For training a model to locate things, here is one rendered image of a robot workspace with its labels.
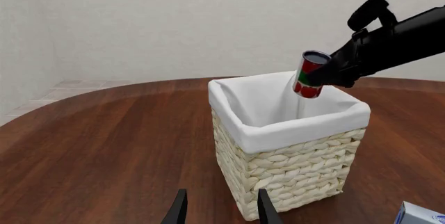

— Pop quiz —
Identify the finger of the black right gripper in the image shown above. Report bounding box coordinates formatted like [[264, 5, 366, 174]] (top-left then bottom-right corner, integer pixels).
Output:
[[305, 42, 366, 88]]

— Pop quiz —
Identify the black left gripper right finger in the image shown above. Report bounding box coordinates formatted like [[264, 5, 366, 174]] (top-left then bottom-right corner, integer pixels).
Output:
[[257, 189, 284, 224]]

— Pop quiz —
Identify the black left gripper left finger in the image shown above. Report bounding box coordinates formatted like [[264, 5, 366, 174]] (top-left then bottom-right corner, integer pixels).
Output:
[[162, 189, 189, 224]]

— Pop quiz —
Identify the woven basket with white liner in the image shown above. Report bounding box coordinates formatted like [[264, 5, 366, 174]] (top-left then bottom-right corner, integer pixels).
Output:
[[207, 70, 371, 222]]

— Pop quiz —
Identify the white and blue printed box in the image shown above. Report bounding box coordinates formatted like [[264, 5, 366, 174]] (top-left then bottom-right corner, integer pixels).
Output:
[[394, 200, 445, 224]]

